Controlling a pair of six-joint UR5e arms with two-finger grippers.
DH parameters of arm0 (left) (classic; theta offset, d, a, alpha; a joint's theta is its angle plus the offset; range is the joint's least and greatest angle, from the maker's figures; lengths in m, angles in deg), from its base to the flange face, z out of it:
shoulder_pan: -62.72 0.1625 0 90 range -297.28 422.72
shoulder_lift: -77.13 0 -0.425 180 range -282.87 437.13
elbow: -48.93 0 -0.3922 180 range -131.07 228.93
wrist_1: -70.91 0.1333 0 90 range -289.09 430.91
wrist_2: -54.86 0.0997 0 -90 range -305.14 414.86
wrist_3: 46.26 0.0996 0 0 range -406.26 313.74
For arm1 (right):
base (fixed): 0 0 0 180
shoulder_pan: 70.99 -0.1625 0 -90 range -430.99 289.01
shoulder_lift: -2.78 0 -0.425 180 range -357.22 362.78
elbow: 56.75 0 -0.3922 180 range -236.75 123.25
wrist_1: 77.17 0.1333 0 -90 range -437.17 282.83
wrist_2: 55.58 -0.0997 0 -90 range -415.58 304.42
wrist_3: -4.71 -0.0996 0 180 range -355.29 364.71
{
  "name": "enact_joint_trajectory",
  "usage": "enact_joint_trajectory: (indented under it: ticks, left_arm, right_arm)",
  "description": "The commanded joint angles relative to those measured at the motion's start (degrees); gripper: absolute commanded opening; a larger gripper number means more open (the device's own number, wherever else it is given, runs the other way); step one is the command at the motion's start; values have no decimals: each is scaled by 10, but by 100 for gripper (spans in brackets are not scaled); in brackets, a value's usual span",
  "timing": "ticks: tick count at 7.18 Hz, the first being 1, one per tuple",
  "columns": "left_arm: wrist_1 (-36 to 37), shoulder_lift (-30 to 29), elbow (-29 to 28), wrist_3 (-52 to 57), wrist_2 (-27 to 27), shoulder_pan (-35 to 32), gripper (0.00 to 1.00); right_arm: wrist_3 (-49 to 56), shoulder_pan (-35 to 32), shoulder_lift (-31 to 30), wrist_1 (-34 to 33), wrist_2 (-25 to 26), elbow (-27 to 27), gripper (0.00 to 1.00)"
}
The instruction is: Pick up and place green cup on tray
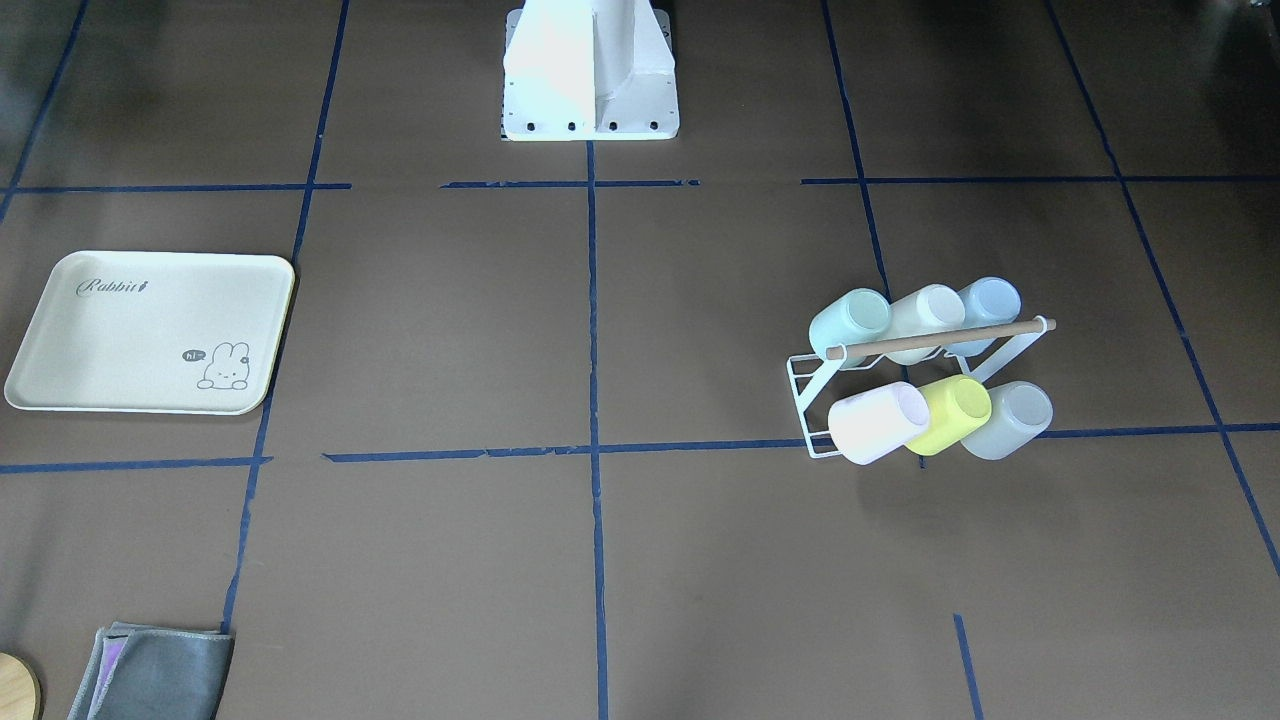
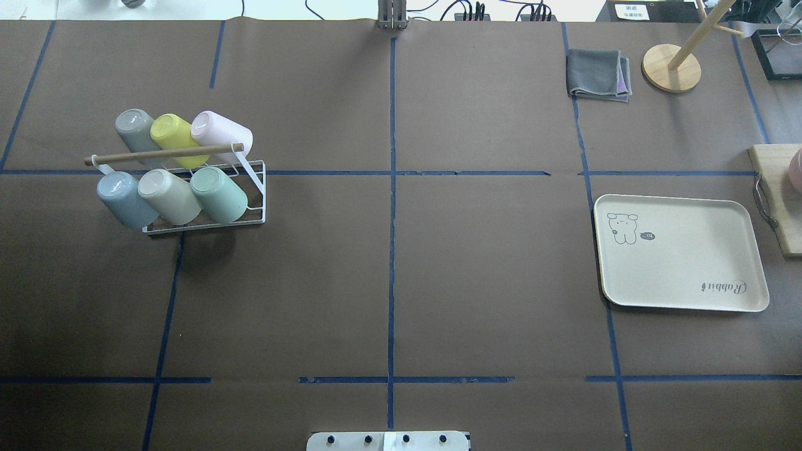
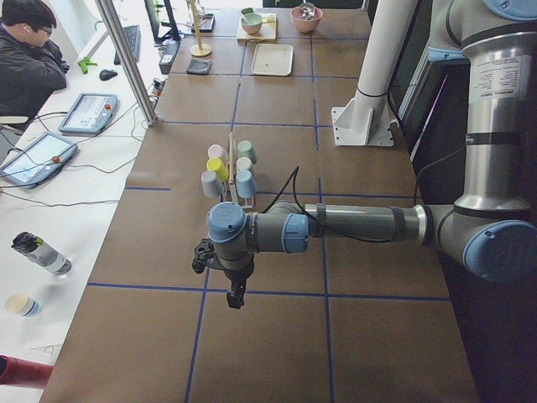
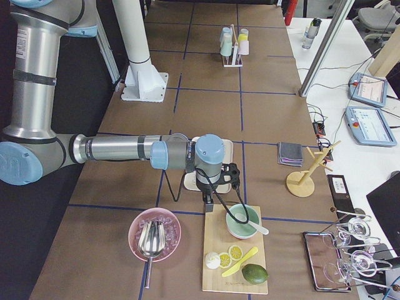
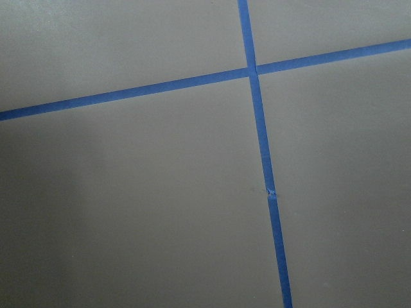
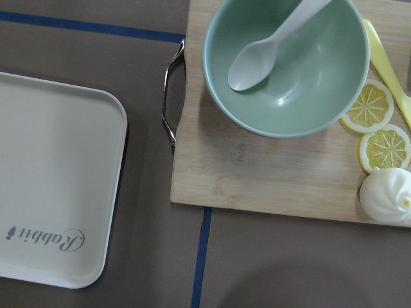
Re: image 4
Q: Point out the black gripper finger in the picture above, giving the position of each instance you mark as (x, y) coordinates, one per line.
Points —
(208, 208)

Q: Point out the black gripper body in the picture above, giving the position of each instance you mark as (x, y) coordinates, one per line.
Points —
(207, 190)

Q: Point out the green plastic cup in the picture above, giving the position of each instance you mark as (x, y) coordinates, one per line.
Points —
(226, 48)

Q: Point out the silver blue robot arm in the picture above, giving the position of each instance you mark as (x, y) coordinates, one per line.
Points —
(31, 149)

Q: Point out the beige rabbit tray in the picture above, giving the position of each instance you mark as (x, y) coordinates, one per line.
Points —
(190, 179)

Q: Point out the metallic rectangular tray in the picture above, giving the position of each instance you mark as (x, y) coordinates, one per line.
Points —
(322, 254)

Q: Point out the pink plastic cup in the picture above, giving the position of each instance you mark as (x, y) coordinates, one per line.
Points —
(243, 48)

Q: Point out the white plastic cup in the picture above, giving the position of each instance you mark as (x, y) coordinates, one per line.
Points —
(226, 37)

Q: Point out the yellow plastic cup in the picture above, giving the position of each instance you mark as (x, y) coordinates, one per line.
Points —
(242, 37)

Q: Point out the blue plastic cup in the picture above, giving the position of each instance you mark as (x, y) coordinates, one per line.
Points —
(226, 30)

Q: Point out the grey plastic cup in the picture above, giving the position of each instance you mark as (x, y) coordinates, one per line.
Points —
(244, 31)

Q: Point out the white ceramic spoon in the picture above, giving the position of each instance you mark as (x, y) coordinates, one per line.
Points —
(257, 227)

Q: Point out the pink ice bowl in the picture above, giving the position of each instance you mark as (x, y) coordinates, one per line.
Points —
(172, 229)

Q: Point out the wooden cutting board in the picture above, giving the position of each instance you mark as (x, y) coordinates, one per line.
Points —
(218, 239)

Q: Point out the lemon slice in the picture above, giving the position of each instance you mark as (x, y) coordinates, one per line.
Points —
(225, 260)
(235, 252)

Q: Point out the white lemon end piece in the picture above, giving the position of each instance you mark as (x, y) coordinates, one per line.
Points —
(212, 260)

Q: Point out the metal ice scoop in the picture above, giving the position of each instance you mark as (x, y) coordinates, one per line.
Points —
(151, 244)

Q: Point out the yellow plastic knife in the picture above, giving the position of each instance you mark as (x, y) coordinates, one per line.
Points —
(236, 267)

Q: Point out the green avocado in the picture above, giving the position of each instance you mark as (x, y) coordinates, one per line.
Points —
(254, 274)

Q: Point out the grey folded cloth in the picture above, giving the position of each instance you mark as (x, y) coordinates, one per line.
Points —
(290, 154)

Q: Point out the wooden mug tree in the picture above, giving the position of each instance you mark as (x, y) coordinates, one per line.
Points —
(300, 183)

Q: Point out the small electronics board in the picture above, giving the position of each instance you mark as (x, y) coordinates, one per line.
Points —
(318, 127)

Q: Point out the black box with label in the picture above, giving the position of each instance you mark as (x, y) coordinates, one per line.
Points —
(340, 194)

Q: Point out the lower teach pendant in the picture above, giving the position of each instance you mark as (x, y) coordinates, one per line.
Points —
(369, 127)

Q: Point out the teach pendant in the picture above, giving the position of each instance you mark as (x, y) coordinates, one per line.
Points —
(369, 127)
(368, 89)

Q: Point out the black laptop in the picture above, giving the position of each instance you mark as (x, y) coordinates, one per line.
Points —
(384, 202)

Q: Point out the upper teach pendant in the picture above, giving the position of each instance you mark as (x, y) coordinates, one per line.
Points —
(368, 89)

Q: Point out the clear water bottle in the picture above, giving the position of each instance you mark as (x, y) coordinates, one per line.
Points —
(310, 33)

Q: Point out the red fire extinguisher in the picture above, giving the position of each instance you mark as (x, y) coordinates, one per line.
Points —
(291, 7)

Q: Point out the grey office chair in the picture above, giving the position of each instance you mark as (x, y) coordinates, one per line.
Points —
(379, 21)

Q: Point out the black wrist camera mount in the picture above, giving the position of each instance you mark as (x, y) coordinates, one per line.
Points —
(230, 174)

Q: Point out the white camera pole stand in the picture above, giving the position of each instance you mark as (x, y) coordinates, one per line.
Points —
(143, 82)

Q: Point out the white wire cup rack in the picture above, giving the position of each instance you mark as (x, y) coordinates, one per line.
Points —
(234, 60)

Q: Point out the wire glass rack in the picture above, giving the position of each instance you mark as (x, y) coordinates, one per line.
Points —
(352, 239)

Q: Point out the aluminium frame post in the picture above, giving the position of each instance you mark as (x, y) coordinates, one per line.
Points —
(332, 31)

